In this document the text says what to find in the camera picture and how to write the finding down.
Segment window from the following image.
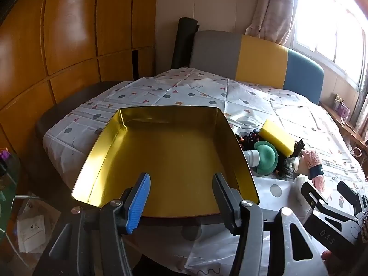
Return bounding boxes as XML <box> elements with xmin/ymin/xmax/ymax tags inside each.
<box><xmin>290</xmin><ymin>0</ymin><xmax>368</xmax><ymax>92</ymax></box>

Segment pink fluffy cloth roll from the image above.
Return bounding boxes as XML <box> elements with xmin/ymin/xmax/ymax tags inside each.
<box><xmin>300</xmin><ymin>149</ymin><xmax>327</xmax><ymax>193</ymax></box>

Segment black beaded hair tie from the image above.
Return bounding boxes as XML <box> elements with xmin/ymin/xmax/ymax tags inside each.
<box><xmin>234</xmin><ymin>129</ymin><xmax>262</xmax><ymax>151</ymax></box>

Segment green round puff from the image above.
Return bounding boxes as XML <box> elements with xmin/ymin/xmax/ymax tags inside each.
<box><xmin>253</xmin><ymin>141</ymin><xmax>279</xmax><ymax>176</ymax></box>

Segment beige patterned curtain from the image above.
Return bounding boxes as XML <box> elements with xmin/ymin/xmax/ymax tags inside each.
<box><xmin>246</xmin><ymin>0</ymin><xmax>305</xmax><ymax>45</ymax></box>

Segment black rolled mat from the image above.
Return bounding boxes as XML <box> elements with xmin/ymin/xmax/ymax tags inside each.
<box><xmin>172</xmin><ymin>17</ymin><xmax>199</xmax><ymax>69</ymax></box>

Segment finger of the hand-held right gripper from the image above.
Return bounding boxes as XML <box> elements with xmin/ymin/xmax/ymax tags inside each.
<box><xmin>301</xmin><ymin>181</ymin><xmax>329</xmax><ymax>217</ymax></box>
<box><xmin>337</xmin><ymin>181</ymin><xmax>368</xmax><ymax>217</ymax></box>

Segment white plastic cap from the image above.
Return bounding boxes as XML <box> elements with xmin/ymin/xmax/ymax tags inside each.
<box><xmin>243</xmin><ymin>149</ymin><xmax>261</xmax><ymax>167</ymax></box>

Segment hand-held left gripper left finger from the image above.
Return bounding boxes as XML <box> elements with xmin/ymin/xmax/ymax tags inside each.
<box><xmin>33</xmin><ymin>172</ymin><xmax>151</xmax><ymax>276</ymax></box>

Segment wooden wardrobe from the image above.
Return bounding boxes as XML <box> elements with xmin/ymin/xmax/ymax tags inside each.
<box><xmin>0</xmin><ymin>0</ymin><xmax>158</xmax><ymax>161</ymax></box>

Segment glass side table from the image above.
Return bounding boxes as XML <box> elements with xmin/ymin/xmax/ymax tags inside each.
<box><xmin>0</xmin><ymin>147</ymin><xmax>21</xmax><ymax>239</ymax></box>

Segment printed bed sheet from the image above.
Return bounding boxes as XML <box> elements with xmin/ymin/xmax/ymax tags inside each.
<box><xmin>43</xmin><ymin>67</ymin><xmax>368</xmax><ymax>276</ymax></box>

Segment gold tin box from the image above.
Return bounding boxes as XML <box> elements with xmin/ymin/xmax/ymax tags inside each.
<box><xmin>71</xmin><ymin>106</ymin><xmax>260</xmax><ymax>217</ymax></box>

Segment yellow sponge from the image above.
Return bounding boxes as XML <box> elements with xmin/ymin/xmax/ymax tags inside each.
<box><xmin>259</xmin><ymin>118</ymin><xmax>295</xmax><ymax>157</ymax></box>

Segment grey yellow blue headboard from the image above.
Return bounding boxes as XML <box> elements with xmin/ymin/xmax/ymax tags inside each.
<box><xmin>190</xmin><ymin>30</ymin><xmax>325</xmax><ymax>105</ymax></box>

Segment wooden windowsill shelf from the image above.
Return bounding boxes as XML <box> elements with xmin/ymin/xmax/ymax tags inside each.
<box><xmin>319</xmin><ymin>101</ymin><xmax>368</xmax><ymax>150</ymax></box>

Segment person's right hand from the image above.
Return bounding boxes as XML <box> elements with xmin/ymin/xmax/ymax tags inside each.
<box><xmin>320</xmin><ymin>250</ymin><xmax>335</xmax><ymax>265</ymax></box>

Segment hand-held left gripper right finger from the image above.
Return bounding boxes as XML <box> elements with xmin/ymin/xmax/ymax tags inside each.
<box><xmin>212</xmin><ymin>172</ymin><xmax>330</xmax><ymax>276</ymax></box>

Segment white papers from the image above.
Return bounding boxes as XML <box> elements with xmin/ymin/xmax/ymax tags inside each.
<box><xmin>16</xmin><ymin>198</ymin><xmax>62</xmax><ymax>253</ymax></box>

